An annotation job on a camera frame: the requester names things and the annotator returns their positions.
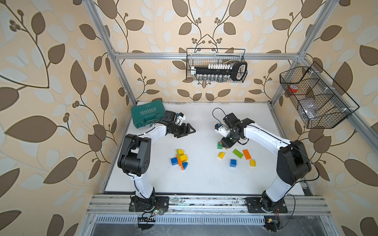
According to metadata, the side wall wire basket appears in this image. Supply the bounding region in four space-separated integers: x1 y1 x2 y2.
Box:
280 62 360 129

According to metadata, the red object in basket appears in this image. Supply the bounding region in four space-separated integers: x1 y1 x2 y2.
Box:
288 84 299 93

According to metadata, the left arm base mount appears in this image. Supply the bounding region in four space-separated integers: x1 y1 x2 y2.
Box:
129 196 169 214

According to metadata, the orange lego plate right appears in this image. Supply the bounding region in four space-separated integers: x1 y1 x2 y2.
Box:
243 149 252 160

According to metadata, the clear plastic bag in basket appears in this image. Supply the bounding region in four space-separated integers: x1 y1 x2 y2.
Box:
299 98 319 119

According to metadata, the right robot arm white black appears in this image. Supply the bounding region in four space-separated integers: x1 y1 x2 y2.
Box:
215 114 312 208

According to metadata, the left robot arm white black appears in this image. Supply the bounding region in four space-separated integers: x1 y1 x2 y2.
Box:
117 123 196 200

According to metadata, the blue lego brick right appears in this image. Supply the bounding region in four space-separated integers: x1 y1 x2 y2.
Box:
230 159 237 168

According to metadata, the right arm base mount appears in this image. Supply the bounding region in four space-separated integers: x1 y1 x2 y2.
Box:
244 197 288 213

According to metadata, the small blue lego brick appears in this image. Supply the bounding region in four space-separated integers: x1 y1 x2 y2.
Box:
171 157 178 166

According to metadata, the back wall wire basket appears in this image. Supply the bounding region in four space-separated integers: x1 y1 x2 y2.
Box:
185 48 248 83

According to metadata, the orange lego brick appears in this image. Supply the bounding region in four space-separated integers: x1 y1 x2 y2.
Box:
176 154 184 171

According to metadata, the green plastic tool case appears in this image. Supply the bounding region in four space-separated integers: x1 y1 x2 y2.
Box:
131 100 165 128

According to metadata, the black white tool in basket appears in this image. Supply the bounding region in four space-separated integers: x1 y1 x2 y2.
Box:
190 62 248 83

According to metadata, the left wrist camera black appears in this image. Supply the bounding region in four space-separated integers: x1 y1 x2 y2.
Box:
161 110 177 123

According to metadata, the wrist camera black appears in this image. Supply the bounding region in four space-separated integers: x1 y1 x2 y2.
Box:
223 113 240 129
161 110 177 123

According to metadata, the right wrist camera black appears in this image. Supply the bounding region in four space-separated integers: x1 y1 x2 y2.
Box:
223 113 240 129

